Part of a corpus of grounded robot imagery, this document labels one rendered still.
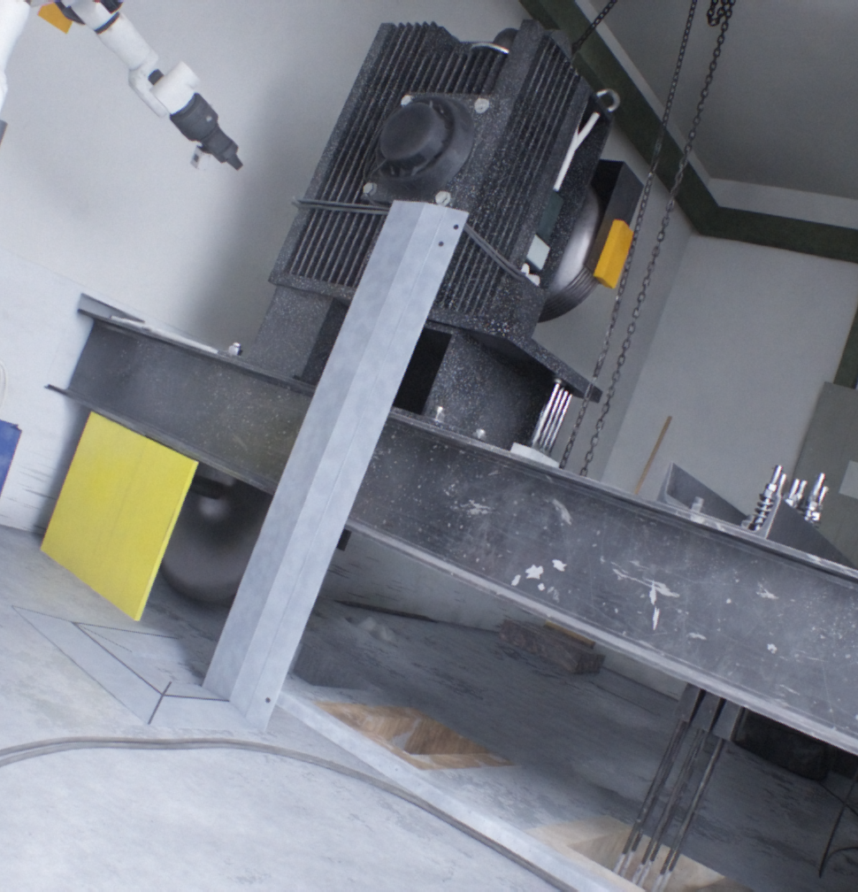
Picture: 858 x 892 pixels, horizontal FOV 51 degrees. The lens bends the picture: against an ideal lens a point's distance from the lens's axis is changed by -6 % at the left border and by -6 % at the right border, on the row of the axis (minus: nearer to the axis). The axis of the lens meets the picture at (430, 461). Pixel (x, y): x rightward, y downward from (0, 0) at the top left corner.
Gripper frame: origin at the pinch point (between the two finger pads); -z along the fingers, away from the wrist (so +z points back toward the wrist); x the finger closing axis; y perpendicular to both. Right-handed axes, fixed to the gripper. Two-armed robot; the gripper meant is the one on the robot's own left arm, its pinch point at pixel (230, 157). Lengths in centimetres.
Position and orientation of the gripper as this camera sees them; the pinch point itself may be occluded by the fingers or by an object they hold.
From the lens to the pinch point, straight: 226.6
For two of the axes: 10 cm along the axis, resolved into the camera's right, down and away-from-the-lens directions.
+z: -4.4, -4.3, -7.9
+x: -5.5, -5.7, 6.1
